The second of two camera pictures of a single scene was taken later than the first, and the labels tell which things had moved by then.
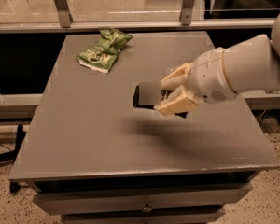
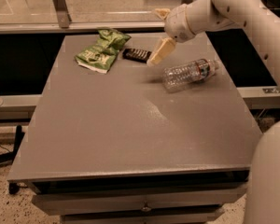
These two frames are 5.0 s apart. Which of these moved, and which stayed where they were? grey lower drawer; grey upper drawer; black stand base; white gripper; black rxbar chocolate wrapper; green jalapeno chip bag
Moved: black rxbar chocolate wrapper; white gripper
Stayed: green jalapeno chip bag; grey lower drawer; black stand base; grey upper drawer
